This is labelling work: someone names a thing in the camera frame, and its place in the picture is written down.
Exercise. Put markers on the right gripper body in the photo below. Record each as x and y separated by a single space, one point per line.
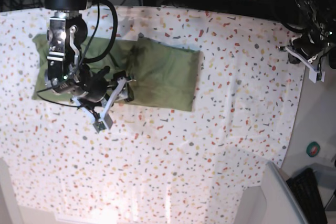
89 89

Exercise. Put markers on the green t-shirt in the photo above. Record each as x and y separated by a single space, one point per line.
165 76

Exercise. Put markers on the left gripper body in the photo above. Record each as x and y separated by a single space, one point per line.
307 45

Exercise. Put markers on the black keyboard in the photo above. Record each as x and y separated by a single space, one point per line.
305 190

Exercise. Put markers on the terrazzo pattern tablecloth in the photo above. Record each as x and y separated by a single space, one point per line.
154 165

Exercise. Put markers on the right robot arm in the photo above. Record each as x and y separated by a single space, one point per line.
67 66

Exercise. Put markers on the green tape roll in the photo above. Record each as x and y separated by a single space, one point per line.
313 149

